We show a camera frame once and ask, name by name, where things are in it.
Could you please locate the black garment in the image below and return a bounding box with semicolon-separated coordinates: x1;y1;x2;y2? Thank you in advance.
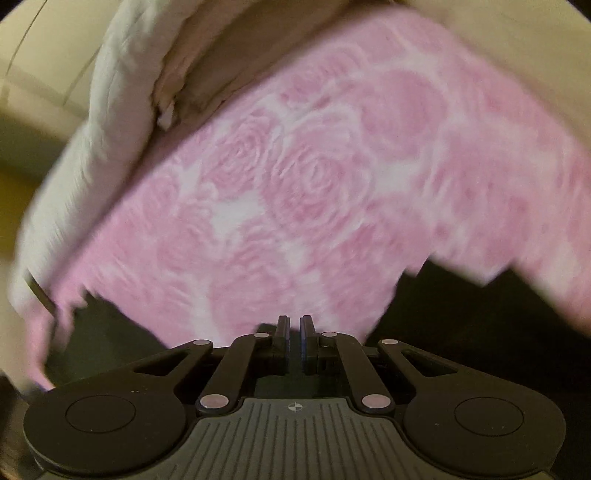
44;262;590;479

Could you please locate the pink rose-pattern bed sheet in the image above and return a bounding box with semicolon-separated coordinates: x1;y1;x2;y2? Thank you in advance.
27;8;591;388

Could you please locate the folded white-pink blanket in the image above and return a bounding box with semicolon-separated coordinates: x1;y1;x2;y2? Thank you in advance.
8;0;362;319

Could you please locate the cream wardrobe with drawers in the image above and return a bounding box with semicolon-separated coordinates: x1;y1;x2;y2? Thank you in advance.
1;0;120;140

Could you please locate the cream quilted duvet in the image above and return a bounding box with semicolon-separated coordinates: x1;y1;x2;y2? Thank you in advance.
407;0;590;147

